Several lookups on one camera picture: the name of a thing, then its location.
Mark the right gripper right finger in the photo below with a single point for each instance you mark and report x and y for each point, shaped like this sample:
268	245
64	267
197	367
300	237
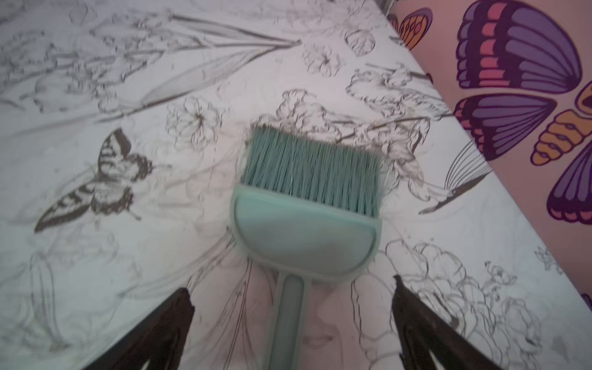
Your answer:
426	340

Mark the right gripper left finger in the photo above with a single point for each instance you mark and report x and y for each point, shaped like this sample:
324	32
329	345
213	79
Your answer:
157	342

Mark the green hand brush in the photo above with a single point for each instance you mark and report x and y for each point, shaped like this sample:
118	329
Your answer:
308	209

